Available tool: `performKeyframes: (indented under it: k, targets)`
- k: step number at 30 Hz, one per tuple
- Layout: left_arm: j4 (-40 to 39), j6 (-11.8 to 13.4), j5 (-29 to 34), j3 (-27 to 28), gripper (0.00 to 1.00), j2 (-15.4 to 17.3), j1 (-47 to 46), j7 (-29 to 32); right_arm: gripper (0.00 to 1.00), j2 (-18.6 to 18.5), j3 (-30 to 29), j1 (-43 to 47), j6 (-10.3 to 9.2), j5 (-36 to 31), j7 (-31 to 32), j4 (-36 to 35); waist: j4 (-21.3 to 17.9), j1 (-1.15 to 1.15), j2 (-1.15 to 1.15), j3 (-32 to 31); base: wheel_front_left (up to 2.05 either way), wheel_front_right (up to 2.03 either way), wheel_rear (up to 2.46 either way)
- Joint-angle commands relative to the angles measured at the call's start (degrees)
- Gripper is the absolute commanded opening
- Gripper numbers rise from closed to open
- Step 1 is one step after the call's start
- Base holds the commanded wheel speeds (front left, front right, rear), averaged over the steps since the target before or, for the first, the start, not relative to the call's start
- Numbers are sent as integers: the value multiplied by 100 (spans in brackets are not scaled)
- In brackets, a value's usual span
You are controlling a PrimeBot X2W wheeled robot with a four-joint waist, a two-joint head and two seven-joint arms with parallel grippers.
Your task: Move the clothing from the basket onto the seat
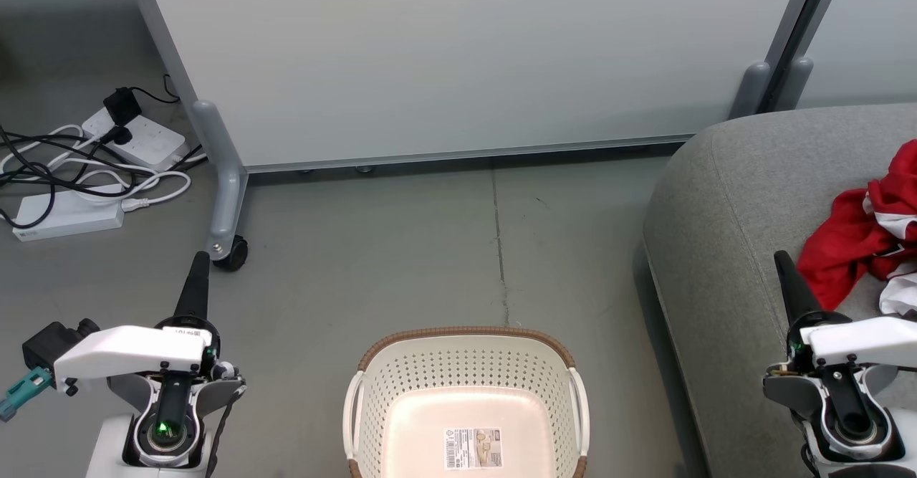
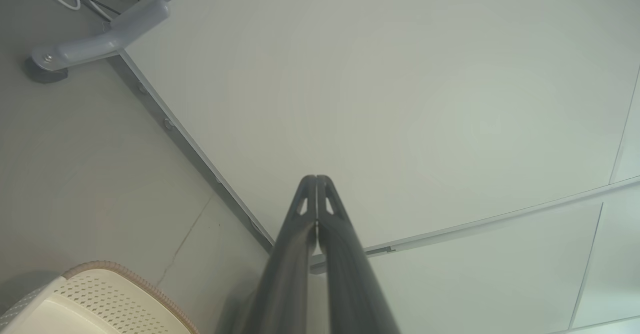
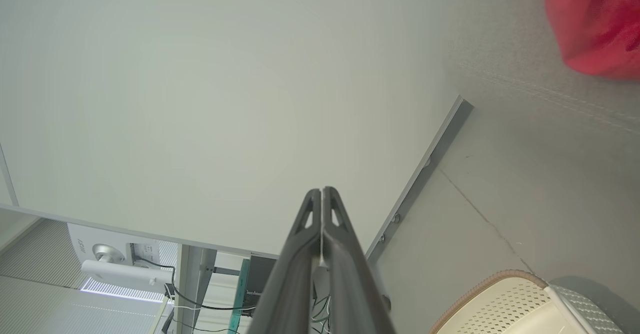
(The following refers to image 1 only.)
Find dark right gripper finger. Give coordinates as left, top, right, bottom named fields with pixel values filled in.
left=774, top=250, right=822, bottom=325

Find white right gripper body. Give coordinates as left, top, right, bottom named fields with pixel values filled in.
left=787, top=311, right=917, bottom=370

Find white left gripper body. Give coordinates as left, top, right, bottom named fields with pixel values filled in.
left=54, top=317, right=219, bottom=395

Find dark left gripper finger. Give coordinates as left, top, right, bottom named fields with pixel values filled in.
left=176, top=252, right=211, bottom=320

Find red and white clothing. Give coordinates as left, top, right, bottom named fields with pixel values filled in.
left=797, top=188, right=900, bottom=312

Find red and white jersey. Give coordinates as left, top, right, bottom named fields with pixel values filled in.
left=863, top=140, right=917, bottom=318

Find cream perforated laundry basket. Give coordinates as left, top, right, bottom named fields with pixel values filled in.
left=342, top=326, right=591, bottom=478

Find basket barcode label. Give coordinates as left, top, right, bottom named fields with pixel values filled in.
left=443, top=427, right=503, bottom=471

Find black caster wheel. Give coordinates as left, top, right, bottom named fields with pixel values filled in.
left=213, top=236, right=249, bottom=272

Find grey fabric sofa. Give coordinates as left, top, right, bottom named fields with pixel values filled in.
left=643, top=103, right=917, bottom=478

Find grey partition leg with caster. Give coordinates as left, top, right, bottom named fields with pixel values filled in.
left=189, top=100, right=250, bottom=261

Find long white power strip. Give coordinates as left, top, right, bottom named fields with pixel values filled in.
left=12, top=184, right=125, bottom=243

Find square white power strip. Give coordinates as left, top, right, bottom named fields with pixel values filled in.
left=81, top=107, right=190, bottom=173

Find black power adapter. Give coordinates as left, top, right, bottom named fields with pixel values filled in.
left=103, top=87, right=143, bottom=127

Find short grey partition leg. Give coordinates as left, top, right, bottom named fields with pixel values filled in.
left=774, top=57, right=815, bottom=113
left=729, top=61, right=772, bottom=120

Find narrow white partition panel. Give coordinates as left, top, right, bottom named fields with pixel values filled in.
left=797, top=0, right=917, bottom=110

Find large white partition panel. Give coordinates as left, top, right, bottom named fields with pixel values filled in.
left=118, top=0, right=825, bottom=175

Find white floor cable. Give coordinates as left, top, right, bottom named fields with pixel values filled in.
left=0, top=125, right=193, bottom=211

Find teal left cable connector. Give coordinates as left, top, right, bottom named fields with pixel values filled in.
left=0, top=367, right=55, bottom=422

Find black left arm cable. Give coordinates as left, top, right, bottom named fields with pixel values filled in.
left=206, top=385, right=239, bottom=478

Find thin black adapter cord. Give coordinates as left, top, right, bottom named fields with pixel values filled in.
left=132, top=73, right=181, bottom=106

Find black floor cables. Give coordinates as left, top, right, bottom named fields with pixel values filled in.
left=0, top=123, right=208, bottom=229

